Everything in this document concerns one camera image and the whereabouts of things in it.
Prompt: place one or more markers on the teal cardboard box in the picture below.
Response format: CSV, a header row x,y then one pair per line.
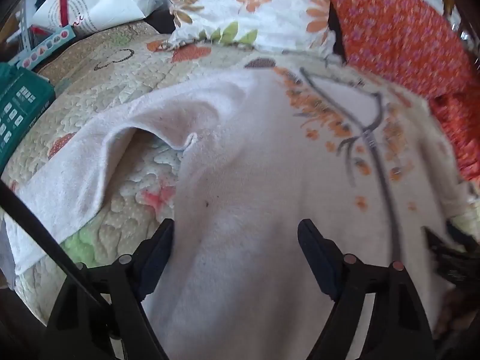
x,y
18,108

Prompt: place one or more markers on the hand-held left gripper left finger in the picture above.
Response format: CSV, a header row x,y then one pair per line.
x,y
162,242

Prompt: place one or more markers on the light blue box with dots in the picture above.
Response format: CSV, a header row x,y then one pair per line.
x,y
45,47

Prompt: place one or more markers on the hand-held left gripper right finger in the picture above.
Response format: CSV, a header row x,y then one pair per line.
x,y
310,243

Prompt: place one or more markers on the white paper bag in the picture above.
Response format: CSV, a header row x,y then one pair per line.
x,y
108,0

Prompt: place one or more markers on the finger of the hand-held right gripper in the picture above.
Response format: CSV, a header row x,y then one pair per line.
x,y
444,255
463,236

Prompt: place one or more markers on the white floral pillow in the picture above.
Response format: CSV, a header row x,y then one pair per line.
x,y
240,11

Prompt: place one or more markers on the heart print quilted bedspread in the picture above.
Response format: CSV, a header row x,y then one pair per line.
x,y
112,93

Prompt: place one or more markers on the white sweater with orange flowers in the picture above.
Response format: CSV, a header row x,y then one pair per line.
x,y
243,195

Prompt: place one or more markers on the orange blanket with purple flowers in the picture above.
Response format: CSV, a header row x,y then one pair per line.
x,y
401,37

